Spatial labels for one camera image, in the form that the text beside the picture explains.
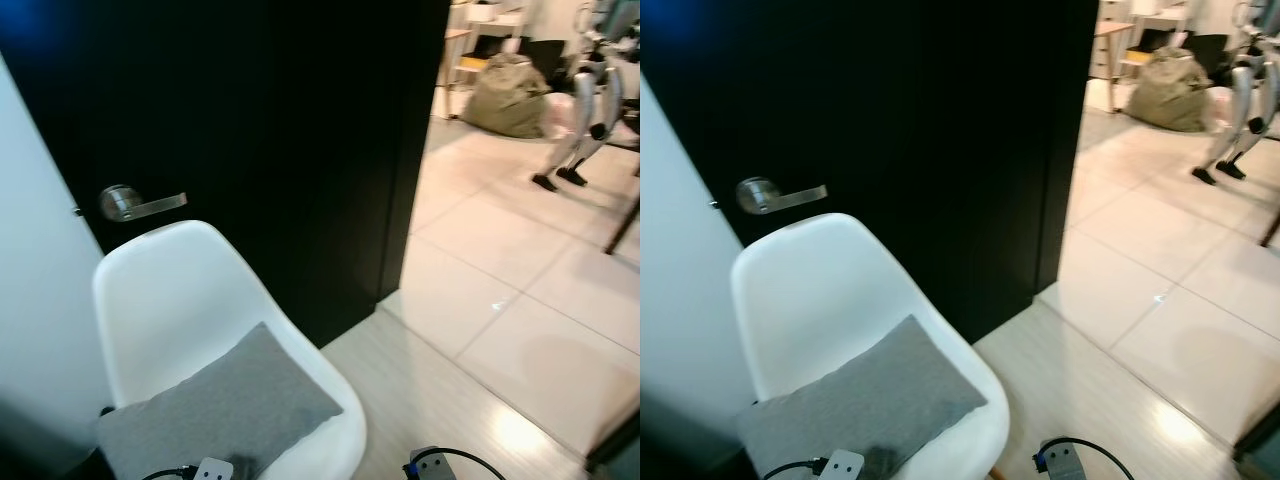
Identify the grey fabric pillow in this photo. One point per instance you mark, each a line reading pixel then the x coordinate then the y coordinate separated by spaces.
pixel 230 400
pixel 870 395

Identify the white plastic shell chair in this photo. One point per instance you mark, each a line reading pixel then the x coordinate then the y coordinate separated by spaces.
pixel 180 290
pixel 820 285

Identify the black door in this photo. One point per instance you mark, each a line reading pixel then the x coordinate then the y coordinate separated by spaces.
pixel 270 120
pixel 900 110

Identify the dark brown table leg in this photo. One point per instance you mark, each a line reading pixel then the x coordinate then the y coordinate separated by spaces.
pixel 1272 228
pixel 622 225

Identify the olive green bean bag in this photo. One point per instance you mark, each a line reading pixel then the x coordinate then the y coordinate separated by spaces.
pixel 1170 95
pixel 505 100

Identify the silver humanoid robot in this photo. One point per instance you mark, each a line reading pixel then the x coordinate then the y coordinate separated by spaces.
pixel 1240 105
pixel 585 110

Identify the wooden side table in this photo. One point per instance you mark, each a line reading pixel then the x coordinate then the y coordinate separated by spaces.
pixel 1112 30
pixel 455 37

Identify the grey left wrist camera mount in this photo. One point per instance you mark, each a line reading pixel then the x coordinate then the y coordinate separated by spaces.
pixel 211 470
pixel 846 466

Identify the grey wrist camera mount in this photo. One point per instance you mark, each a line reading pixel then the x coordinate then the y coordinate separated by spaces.
pixel 211 470
pixel 1060 462
pixel 425 466
pixel 846 466

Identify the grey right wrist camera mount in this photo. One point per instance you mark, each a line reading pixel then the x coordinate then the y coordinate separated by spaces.
pixel 1060 462
pixel 425 466

